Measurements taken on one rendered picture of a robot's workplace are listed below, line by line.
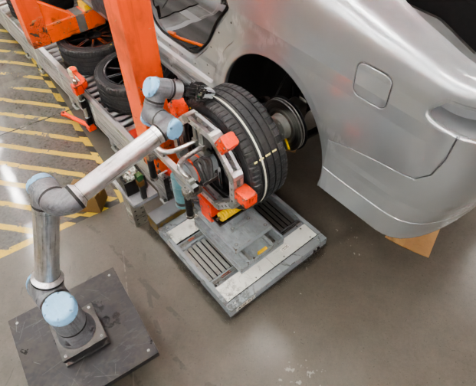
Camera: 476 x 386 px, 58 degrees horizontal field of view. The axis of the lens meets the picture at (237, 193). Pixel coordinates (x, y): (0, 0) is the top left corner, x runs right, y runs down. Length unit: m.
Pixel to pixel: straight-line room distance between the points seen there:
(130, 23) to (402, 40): 1.18
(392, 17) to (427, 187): 0.67
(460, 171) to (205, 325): 1.65
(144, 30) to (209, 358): 1.78
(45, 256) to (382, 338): 1.88
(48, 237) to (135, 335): 0.71
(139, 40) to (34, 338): 1.60
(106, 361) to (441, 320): 1.91
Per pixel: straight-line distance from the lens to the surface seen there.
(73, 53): 4.14
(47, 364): 2.50
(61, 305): 2.21
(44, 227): 2.03
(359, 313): 2.81
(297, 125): 2.40
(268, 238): 2.80
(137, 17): 2.17
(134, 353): 2.38
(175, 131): 1.92
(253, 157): 2.05
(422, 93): 1.68
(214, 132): 2.05
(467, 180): 1.88
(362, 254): 3.04
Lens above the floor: 2.46
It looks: 49 degrees down
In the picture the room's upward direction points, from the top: 2 degrees counter-clockwise
